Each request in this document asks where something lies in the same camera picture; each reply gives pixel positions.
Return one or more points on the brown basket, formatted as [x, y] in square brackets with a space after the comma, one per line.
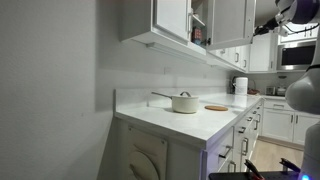
[254, 92]

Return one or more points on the white upper cabinet carcass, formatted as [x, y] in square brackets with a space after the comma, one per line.
[138, 20]

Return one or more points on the white drawer front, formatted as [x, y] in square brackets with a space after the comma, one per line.
[213, 148]
[268, 104]
[236, 125]
[255, 111]

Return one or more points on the cream saucepan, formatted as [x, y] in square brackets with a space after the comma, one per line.
[185, 106]

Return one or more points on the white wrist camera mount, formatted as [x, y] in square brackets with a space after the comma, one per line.
[284, 31]

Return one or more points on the white tall cabinet panel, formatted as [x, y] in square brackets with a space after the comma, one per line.
[263, 53]

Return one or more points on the white lower cabinet door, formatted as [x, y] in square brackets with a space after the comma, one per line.
[238, 153]
[276, 125]
[305, 130]
[223, 173]

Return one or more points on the white cupboard door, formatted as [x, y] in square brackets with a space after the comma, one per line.
[230, 20]
[231, 55]
[247, 55]
[171, 16]

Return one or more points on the cream saucepan lid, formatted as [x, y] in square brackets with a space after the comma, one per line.
[190, 97]

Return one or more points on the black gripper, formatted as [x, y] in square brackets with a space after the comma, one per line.
[271, 24]

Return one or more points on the red box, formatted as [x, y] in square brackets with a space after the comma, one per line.
[197, 33]

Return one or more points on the blue package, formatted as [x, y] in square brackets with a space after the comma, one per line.
[197, 41]

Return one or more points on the white cabinet above microwave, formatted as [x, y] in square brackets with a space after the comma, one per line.
[300, 36]

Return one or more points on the stainless steel microwave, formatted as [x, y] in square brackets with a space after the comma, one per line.
[295, 55]

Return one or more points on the beige embossed end panel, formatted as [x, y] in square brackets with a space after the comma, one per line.
[146, 156]

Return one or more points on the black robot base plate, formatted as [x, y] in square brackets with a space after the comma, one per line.
[233, 176]

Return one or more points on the round wooden trivet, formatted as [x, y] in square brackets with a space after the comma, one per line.
[216, 108]

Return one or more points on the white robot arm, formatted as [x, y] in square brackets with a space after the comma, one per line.
[303, 93]

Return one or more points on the small grey countertop appliance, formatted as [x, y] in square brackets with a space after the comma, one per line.
[281, 91]

